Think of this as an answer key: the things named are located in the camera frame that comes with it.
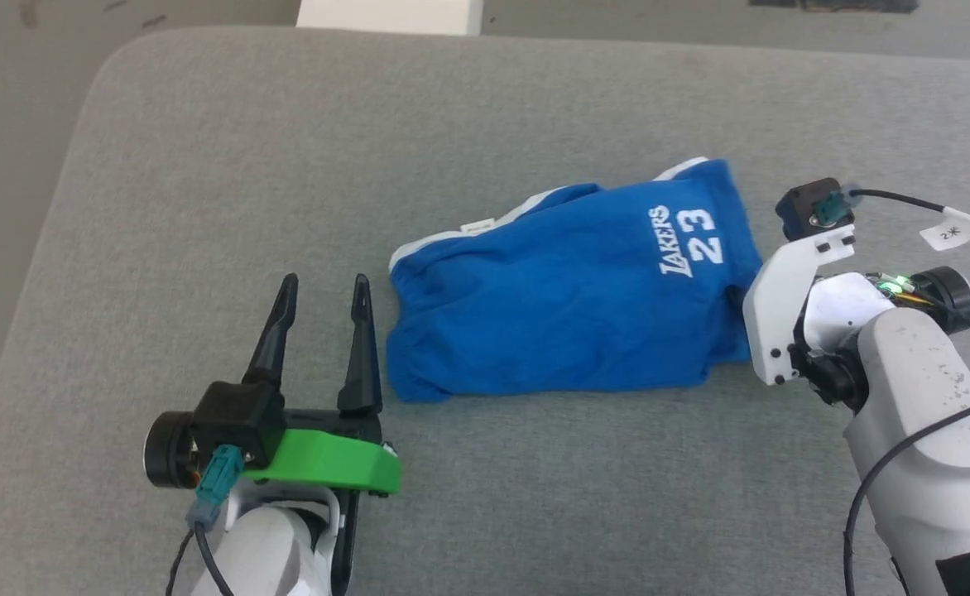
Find white band right gripper body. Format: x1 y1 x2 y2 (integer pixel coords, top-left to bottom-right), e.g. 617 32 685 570
742 223 860 408

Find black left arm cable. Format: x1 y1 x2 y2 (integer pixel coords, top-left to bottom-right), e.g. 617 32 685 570
166 447 246 596

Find white cable label tag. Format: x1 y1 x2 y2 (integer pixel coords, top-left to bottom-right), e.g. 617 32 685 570
919 205 970 251

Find blue Lakers 23 shorts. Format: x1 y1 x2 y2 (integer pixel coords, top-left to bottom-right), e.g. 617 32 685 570
386 157 764 404

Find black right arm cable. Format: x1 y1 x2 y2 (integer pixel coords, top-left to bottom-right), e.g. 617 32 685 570
843 319 970 596

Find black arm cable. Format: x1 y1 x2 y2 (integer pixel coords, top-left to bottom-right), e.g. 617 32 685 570
166 447 246 596
843 319 970 596

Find white box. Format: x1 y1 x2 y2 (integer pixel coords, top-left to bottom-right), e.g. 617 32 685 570
296 0 486 36

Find grey fabric sofa cushion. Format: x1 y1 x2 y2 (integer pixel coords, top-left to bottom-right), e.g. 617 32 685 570
0 25 970 596

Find black camera cable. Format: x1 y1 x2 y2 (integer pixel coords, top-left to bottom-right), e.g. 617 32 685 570
845 189 970 245

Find green band left gripper body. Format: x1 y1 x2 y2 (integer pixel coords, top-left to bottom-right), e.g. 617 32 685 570
241 408 403 596

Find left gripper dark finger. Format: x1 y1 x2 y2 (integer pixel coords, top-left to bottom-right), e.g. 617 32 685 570
242 273 300 387
336 274 384 415

